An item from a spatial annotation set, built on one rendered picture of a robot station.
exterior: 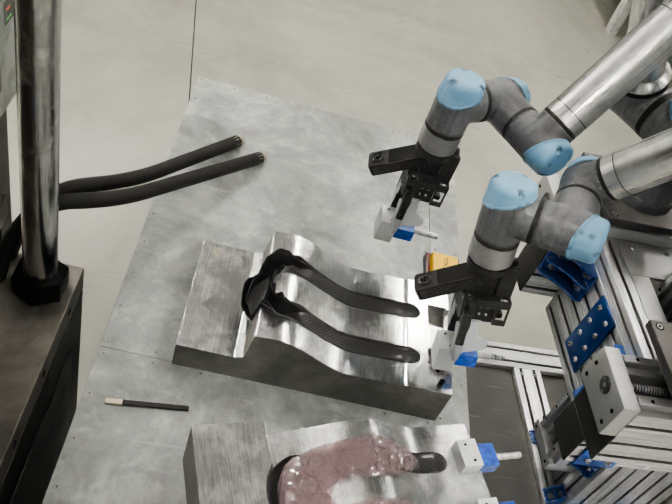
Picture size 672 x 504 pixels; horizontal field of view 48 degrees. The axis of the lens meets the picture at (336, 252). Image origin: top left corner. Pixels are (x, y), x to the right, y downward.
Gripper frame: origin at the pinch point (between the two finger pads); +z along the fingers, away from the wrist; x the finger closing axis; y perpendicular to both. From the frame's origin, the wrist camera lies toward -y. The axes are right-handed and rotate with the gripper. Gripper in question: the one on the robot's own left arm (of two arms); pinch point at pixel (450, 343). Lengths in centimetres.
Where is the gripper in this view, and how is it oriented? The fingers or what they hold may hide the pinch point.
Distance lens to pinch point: 140.5
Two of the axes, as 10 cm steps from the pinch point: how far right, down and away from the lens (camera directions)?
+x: 0.4, -6.0, 8.0
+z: -1.3, 7.9, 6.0
